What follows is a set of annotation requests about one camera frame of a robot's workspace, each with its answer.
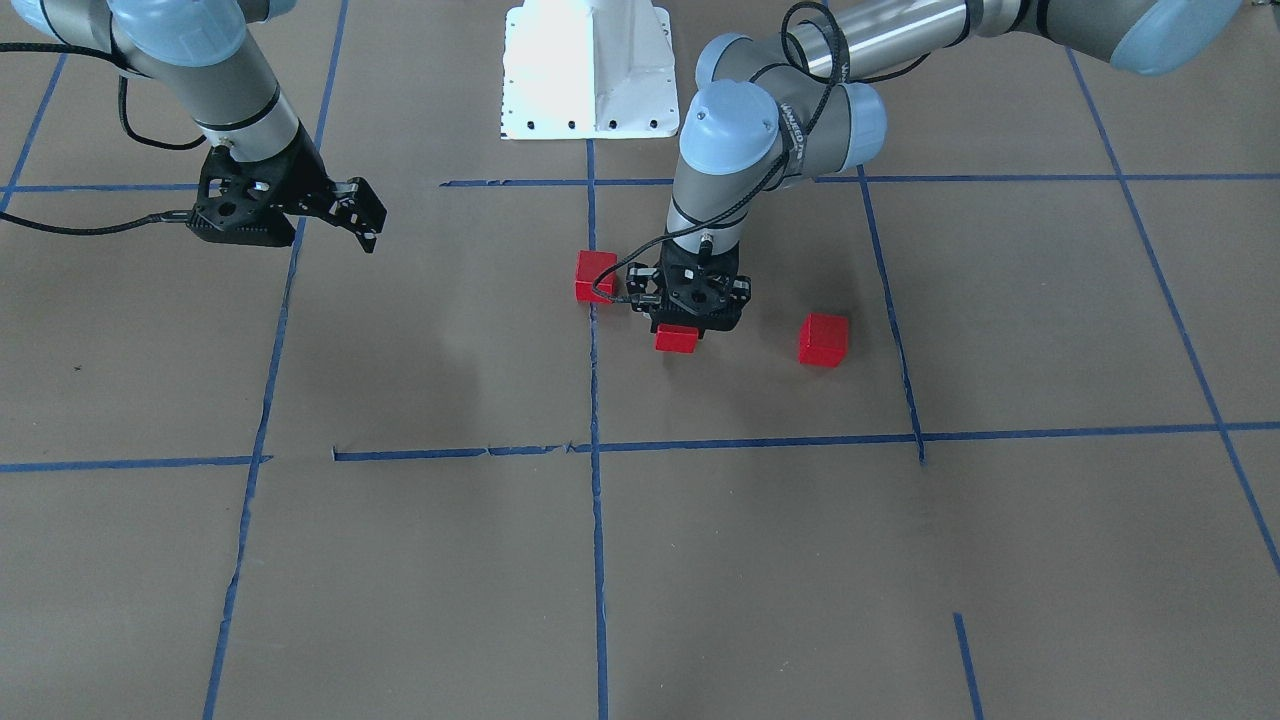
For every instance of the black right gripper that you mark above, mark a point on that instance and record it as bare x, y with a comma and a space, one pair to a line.
299, 170

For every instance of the red block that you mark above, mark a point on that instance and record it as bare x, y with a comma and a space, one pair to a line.
823, 340
676, 339

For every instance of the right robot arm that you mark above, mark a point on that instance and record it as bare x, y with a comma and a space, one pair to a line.
202, 51

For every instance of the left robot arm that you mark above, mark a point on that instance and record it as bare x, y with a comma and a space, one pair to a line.
771, 112

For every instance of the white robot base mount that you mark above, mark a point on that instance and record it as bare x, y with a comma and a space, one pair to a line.
588, 69

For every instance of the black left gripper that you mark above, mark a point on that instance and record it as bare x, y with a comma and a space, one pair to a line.
741, 288

